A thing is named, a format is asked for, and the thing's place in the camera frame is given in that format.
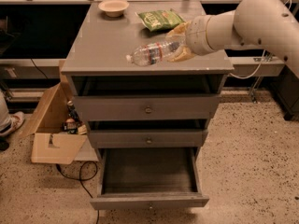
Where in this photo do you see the grey bottom drawer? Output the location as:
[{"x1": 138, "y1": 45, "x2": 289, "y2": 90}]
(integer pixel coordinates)
[{"x1": 91, "y1": 147, "x2": 209, "y2": 210}]

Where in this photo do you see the white sneaker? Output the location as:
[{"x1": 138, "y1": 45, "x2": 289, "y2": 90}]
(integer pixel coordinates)
[{"x1": 0, "y1": 112, "x2": 24, "y2": 137}]

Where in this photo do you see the bottle in cardboard box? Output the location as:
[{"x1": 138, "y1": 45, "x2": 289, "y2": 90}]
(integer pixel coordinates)
[{"x1": 67, "y1": 101, "x2": 79, "y2": 122}]

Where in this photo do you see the grey middle drawer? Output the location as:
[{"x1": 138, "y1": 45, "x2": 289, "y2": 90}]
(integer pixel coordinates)
[{"x1": 89, "y1": 130, "x2": 208, "y2": 148}]

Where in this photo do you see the open cardboard box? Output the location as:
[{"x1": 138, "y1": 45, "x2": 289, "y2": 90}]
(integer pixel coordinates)
[{"x1": 20, "y1": 73, "x2": 87, "y2": 164}]

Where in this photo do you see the grey drawer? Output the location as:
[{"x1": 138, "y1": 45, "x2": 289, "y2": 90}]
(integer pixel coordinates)
[
  {"x1": 74, "y1": 95, "x2": 220, "y2": 121},
  {"x1": 91, "y1": 147, "x2": 209, "y2": 210},
  {"x1": 89, "y1": 130, "x2": 208, "y2": 148}
]

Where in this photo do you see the white hanging cable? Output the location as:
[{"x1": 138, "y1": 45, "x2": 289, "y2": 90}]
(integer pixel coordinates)
[{"x1": 229, "y1": 49, "x2": 269, "y2": 80}]

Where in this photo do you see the grey wooden drawer cabinet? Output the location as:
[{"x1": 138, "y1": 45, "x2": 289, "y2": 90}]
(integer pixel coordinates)
[{"x1": 60, "y1": 0, "x2": 235, "y2": 212}]

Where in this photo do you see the grey trouser leg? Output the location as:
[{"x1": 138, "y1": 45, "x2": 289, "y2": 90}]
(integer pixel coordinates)
[{"x1": 0, "y1": 92, "x2": 11, "y2": 131}]

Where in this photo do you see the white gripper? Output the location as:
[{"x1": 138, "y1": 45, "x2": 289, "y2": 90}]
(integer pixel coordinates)
[{"x1": 165, "y1": 15, "x2": 216, "y2": 63}]

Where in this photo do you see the clear plastic water bottle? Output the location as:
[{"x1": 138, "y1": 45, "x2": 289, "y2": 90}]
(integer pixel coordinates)
[{"x1": 126, "y1": 35, "x2": 185, "y2": 66}]

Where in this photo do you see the green chip bag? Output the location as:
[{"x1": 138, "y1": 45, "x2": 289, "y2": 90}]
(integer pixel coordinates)
[{"x1": 136, "y1": 9, "x2": 184, "y2": 32}]

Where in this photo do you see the grey top drawer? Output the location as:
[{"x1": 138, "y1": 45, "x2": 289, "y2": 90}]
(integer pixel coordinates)
[{"x1": 74, "y1": 95, "x2": 220, "y2": 121}]

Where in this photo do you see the beige bowl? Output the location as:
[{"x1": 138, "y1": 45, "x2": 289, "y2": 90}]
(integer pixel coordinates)
[{"x1": 98, "y1": 0, "x2": 129, "y2": 18}]

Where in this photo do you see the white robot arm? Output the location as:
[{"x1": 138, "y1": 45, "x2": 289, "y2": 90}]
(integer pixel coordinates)
[{"x1": 166, "y1": 0, "x2": 299, "y2": 77}]

